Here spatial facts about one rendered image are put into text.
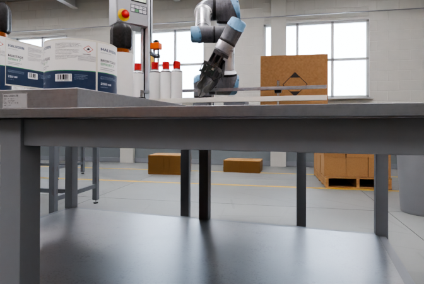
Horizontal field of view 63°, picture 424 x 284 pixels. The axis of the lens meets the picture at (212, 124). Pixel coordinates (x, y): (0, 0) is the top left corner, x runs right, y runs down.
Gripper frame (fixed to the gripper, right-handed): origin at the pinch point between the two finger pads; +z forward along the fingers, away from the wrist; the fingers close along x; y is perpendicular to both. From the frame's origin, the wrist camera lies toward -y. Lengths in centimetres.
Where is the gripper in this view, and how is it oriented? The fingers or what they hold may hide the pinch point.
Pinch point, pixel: (200, 94)
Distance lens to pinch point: 152.2
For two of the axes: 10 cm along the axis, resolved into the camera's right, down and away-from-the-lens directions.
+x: 8.3, 5.0, -2.6
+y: -2.9, 0.0, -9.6
